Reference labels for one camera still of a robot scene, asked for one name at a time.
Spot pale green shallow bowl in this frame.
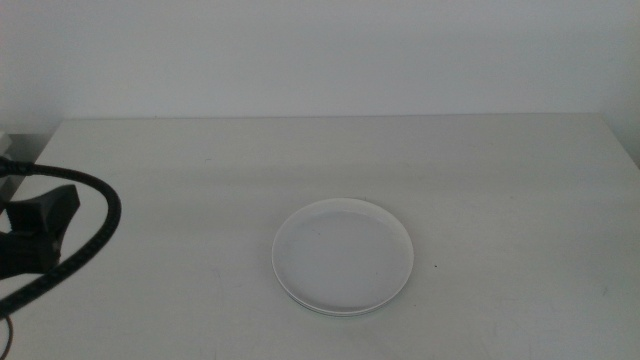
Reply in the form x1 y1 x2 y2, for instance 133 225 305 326
273 264 414 318

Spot white shallow bowl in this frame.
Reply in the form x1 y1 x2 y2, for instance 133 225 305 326
271 197 415 316

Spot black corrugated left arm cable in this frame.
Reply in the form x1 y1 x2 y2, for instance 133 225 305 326
0 160 123 319

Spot thin black cable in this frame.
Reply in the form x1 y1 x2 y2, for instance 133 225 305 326
0 313 15 360

